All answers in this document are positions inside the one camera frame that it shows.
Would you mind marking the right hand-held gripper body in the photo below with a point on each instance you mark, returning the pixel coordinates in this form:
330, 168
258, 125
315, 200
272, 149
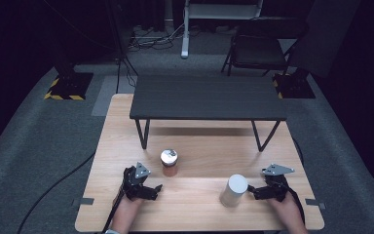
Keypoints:
276, 188

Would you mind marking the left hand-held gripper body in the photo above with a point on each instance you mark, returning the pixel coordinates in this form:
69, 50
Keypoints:
133, 185

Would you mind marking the white-lidded jar of brown powder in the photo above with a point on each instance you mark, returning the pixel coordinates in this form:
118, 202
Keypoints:
233, 191

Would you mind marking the silver-lidded jar of orange spice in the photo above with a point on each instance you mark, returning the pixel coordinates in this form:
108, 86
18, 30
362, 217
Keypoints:
169, 162

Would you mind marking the dark grey shelf with legs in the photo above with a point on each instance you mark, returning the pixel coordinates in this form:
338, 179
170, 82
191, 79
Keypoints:
207, 97

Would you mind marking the person's right hand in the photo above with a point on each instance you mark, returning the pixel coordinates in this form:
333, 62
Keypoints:
287, 211

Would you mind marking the person's left hand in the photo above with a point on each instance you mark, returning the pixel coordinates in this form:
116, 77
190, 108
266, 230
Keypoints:
125, 213

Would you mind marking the grey tape strip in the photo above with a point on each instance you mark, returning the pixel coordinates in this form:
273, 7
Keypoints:
315, 203
84, 201

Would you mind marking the wristwatch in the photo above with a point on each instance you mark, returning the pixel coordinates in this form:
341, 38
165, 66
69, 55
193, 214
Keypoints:
112, 232

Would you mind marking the black base with yellow stripes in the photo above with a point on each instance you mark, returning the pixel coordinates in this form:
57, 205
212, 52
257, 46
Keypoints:
297, 86
69, 86

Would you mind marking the black tripod stand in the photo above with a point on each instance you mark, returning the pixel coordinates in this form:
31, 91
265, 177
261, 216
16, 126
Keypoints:
120, 48

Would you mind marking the black folding chair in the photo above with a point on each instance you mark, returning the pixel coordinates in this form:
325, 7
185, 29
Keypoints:
258, 48

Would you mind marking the grey panel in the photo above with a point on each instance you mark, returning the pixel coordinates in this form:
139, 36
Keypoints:
324, 35

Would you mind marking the white metal stand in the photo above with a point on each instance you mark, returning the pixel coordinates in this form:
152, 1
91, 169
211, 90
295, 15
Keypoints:
207, 11

